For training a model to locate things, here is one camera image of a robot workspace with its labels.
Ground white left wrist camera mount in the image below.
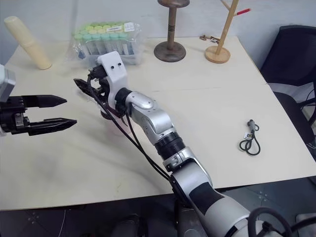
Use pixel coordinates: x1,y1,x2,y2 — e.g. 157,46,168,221
0,63,16,103

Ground small brown chain with tag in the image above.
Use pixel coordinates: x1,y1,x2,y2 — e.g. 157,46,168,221
199,35,223,45

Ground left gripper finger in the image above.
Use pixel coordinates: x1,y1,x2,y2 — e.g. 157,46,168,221
26,117,78,137
22,94,68,109

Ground black cable with grey connector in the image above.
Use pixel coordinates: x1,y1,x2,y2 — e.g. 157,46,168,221
238,119,261,157

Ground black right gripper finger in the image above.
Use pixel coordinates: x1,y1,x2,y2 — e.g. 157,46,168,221
73,78,89,96

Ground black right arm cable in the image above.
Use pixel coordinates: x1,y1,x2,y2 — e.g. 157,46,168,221
86,74,179,198

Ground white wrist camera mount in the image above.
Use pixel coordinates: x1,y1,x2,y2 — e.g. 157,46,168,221
97,52,128,109
0,63,16,103

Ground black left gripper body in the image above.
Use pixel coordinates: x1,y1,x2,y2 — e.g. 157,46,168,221
0,95,31,135

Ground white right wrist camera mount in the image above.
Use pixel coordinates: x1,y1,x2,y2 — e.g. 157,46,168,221
97,52,128,109

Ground light wooden tree rack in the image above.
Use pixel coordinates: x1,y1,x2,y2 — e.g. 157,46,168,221
204,0,252,64

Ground black looped cable with tie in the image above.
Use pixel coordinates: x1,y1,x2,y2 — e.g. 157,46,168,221
247,206,316,237

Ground dark wooden pedestal stand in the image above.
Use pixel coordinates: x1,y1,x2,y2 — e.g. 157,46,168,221
154,0,187,63

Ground cream cylindrical case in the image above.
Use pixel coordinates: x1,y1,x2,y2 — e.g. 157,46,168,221
4,16,53,71

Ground black office chair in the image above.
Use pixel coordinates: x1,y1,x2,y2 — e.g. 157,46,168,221
259,24,316,158

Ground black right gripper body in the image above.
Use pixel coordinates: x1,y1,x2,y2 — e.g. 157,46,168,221
86,63,112,101

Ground bag of capped test tubes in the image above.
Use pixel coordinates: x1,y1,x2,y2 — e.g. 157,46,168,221
64,21,146,69

